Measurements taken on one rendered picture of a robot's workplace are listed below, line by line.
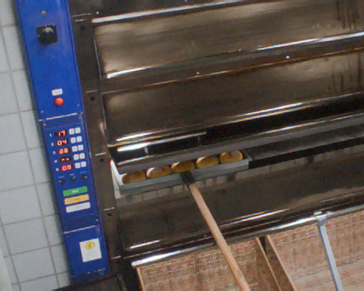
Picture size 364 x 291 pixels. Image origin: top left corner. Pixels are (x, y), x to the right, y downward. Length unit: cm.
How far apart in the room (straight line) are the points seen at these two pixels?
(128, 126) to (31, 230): 57
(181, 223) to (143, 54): 78
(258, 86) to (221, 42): 27
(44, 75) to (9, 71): 11
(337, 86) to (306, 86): 14
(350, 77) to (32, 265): 149
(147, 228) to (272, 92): 75
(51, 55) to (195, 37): 50
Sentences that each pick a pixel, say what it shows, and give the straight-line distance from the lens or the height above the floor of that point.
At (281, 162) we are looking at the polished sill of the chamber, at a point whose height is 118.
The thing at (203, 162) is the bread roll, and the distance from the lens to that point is 240.
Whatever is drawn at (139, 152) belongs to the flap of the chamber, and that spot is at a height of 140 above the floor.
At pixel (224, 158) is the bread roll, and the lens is 244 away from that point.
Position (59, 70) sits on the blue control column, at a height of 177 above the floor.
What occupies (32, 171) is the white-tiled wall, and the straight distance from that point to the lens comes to 219.
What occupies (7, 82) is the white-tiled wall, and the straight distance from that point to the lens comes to 202.
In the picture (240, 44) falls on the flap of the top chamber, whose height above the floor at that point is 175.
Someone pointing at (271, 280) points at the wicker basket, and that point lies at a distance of 254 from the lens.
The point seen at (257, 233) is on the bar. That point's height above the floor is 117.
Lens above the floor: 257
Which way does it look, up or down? 33 degrees down
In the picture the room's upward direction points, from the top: 3 degrees counter-clockwise
